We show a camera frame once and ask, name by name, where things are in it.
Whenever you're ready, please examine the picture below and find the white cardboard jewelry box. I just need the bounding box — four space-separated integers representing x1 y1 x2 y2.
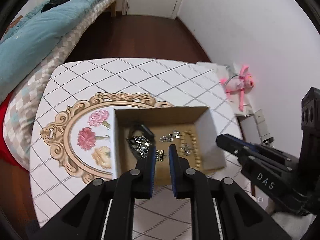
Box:
112 107 226 185

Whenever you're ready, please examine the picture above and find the small silver charm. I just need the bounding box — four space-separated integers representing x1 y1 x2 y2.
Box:
180 144 193 156

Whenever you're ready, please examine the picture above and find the pink panther plush toy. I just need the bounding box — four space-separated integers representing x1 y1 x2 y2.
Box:
220 65 254 112

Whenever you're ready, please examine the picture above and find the silver crystal pendant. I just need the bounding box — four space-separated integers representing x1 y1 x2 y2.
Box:
159 130 181 142

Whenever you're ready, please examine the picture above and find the red blanket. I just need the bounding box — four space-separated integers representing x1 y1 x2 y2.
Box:
1 92 29 172

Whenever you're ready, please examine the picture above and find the checkered bed sheet mattress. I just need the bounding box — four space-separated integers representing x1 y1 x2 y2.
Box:
2 0 121 170

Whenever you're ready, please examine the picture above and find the light blue duvet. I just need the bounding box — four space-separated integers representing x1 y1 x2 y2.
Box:
1 0 103 101

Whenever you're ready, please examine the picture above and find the white wall socket panel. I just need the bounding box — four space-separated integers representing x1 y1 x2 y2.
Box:
254 109 274 147

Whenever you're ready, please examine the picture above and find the wooden bead bracelet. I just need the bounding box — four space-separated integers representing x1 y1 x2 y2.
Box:
180 129 203 170

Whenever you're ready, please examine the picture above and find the silver chain bracelet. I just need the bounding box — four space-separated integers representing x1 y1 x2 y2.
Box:
130 135 152 158

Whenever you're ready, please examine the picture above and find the wooden bed frame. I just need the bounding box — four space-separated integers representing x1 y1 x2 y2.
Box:
110 2 117 17

